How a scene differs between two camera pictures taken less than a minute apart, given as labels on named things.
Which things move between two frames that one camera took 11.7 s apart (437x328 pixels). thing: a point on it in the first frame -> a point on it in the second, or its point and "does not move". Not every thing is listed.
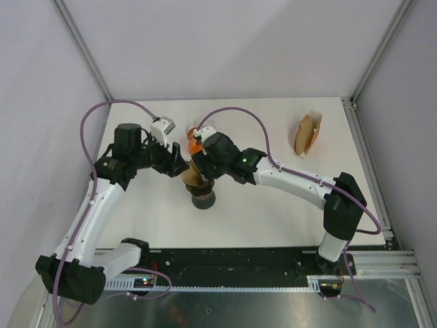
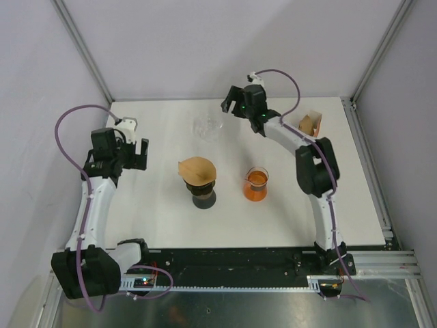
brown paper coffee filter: (192, 175) does not move
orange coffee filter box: (307, 133) does not move
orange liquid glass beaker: (194, 143) -> (255, 186)
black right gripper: (203, 160) -> (235, 94)
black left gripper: (172, 164) -> (136, 161)
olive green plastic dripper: (200, 190) does not move
